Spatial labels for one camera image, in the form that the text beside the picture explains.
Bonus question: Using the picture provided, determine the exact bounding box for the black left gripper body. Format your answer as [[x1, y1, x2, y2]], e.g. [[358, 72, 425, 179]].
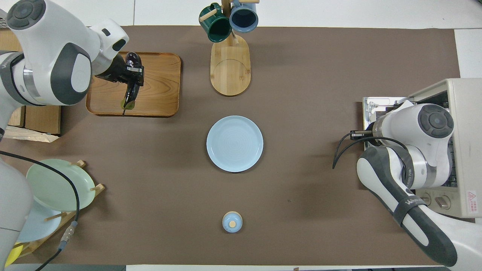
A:
[[95, 53, 145, 87]]

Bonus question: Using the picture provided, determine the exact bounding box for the dark purple eggplant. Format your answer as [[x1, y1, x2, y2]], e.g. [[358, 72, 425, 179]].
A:
[[121, 52, 143, 116]]

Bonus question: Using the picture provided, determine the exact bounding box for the cream toaster oven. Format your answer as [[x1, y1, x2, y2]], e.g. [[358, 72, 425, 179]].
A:
[[362, 78, 482, 219]]

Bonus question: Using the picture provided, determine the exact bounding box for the wooden serving tray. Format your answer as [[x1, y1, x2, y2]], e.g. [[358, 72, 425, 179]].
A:
[[85, 51, 182, 118]]

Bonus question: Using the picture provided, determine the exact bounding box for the dark green mug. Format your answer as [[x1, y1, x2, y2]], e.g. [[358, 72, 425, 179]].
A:
[[199, 3, 233, 43]]

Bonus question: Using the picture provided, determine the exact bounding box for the wooden mug tree stand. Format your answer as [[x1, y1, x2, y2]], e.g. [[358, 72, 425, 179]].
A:
[[199, 0, 260, 97]]

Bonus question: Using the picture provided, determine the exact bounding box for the wooden plate rack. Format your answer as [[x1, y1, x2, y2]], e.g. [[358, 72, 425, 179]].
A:
[[11, 160, 106, 259]]

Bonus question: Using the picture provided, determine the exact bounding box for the pale green plate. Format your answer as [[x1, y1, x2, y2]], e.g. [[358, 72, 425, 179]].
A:
[[26, 158, 96, 212]]

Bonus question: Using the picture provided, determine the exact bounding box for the blue grey mug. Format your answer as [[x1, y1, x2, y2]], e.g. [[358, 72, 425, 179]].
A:
[[229, 0, 259, 33]]

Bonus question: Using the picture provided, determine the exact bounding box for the light blue racked plate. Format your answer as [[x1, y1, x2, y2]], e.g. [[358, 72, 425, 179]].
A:
[[16, 198, 63, 243]]

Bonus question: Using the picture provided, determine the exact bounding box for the brown table mat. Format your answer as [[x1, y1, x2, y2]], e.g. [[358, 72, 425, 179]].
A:
[[0, 25, 480, 266]]

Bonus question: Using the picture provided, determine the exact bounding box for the yellow plate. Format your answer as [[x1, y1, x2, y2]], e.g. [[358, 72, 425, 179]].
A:
[[5, 244, 24, 267]]

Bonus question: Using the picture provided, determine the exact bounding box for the wire and wood shelf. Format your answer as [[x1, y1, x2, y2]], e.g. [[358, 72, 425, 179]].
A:
[[0, 26, 63, 143]]

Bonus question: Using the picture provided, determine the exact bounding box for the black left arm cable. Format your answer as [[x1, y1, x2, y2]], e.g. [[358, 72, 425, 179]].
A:
[[0, 150, 81, 271]]

